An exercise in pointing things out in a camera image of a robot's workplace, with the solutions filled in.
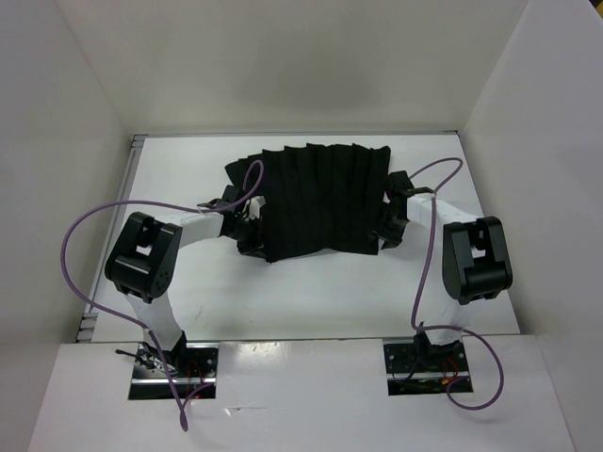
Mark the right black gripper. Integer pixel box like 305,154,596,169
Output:
367,202,408,250

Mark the black skirt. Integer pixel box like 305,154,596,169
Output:
225,143,391,263

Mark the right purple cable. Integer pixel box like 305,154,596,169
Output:
407,157,508,411

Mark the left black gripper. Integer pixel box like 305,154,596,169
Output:
226,215,271,260

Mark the purple cable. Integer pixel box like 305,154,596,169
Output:
407,157,508,411
61,159,266,432

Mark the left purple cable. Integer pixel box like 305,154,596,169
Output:
61,159,266,432

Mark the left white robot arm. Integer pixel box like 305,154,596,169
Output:
105,186,266,377

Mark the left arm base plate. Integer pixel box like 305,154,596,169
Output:
126,343,219,401

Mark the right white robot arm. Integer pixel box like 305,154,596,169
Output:
373,170,513,370

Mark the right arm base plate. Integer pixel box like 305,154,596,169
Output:
383,338,473,396

